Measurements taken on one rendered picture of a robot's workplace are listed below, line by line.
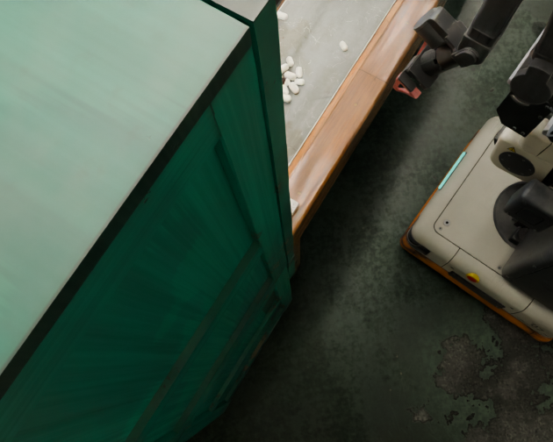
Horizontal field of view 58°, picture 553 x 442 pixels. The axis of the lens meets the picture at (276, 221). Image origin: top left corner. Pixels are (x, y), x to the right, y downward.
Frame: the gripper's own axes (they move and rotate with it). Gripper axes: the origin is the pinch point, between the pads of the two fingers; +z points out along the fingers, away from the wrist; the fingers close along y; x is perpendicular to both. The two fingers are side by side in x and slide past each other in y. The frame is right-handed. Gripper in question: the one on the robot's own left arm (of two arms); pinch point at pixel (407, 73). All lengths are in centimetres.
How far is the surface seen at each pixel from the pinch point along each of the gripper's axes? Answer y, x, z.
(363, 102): 0.6, 2.4, 24.7
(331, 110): 7.8, -2.9, 28.0
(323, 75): -0.9, -10.0, 33.9
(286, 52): -1.1, -22.4, 40.1
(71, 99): 64, -39, -69
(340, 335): 53, 69, 77
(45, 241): 72, -34, -71
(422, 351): 38, 95, 63
